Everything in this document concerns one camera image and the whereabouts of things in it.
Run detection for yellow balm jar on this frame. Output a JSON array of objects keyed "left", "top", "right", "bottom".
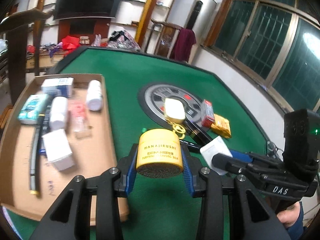
[{"left": 136, "top": 129, "right": 183, "bottom": 178}]

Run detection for black marker purple cap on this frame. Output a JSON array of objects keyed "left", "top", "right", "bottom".
[{"left": 180, "top": 140, "right": 201, "bottom": 153}]

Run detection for black marker green cap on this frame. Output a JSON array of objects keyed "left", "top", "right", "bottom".
[{"left": 182, "top": 119, "right": 213, "bottom": 146}]

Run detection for clear pack red item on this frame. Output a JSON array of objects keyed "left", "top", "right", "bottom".
[{"left": 69, "top": 99, "right": 92, "bottom": 139}]

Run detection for small white barcode box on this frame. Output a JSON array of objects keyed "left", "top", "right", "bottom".
[{"left": 42, "top": 129, "right": 75, "bottom": 171}]

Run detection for white bottle green label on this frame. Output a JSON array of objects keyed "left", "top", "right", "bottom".
[{"left": 86, "top": 80, "right": 103, "bottom": 111}]

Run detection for white gold keychain case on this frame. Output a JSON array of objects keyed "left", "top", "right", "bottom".
[{"left": 164, "top": 98, "right": 186, "bottom": 140}]

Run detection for black marker blue cap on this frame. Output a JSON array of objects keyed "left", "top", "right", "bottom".
[{"left": 38, "top": 105, "right": 52, "bottom": 156}]

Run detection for white plastic bottle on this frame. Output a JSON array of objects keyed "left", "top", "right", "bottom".
[{"left": 49, "top": 96, "right": 68, "bottom": 131}]

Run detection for black marker yellow caps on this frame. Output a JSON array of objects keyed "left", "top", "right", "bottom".
[{"left": 29, "top": 113, "right": 45, "bottom": 197}]

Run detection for white and blue medicine box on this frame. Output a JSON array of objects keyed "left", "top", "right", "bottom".
[{"left": 41, "top": 77, "right": 74, "bottom": 98}]

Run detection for teal tissue pack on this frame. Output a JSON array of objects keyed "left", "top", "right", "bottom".
[{"left": 18, "top": 94, "right": 49, "bottom": 125}]

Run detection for person's right hand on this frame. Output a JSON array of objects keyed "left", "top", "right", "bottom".
[{"left": 277, "top": 202, "right": 300, "bottom": 228}]

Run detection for eyeglasses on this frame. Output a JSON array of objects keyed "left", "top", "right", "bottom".
[{"left": 266, "top": 141, "right": 284, "bottom": 160}]

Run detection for yellow snack packet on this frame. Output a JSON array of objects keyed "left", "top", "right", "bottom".
[{"left": 210, "top": 114, "right": 232, "bottom": 139}]

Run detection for round table centre console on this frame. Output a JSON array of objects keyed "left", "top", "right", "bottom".
[{"left": 137, "top": 83, "right": 203, "bottom": 128}]

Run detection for cardboard tray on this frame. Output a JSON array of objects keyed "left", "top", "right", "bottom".
[{"left": 1, "top": 76, "right": 117, "bottom": 220}]

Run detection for patterned clothes pile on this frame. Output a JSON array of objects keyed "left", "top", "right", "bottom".
[{"left": 106, "top": 30, "right": 140, "bottom": 51}]

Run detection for window with green grille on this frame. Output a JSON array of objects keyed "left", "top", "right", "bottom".
[{"left": 204, "top": 0, "right": 319, "bottom": 112}]

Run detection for maroon cloth on chair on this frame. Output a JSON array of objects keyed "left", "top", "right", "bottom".
[{"left": 170, "top": 28, "right": 196, "bottom": 62}]

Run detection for red bag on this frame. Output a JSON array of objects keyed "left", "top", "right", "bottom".
[{"left": 61, "top": 35, "right": 80, "bottom": 55}]

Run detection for silver standing air conditioner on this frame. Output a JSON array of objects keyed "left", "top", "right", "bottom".
[{"left": 184, "top": 0, "right": 217, "bottom": 43}]

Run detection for black television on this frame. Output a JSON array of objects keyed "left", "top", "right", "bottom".
[{"left": 54, "top": 0, "right": 121, "bottom": 20}]

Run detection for dark wooden chair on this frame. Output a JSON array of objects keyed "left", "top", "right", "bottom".
[{"left": 1, "top": 8, "right": 54, "bottom": 105}]

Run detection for wooden chair by wall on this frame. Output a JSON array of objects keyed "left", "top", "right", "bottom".
[{"left": 144, "top": 18, "right": 183, "bottom": 58}]

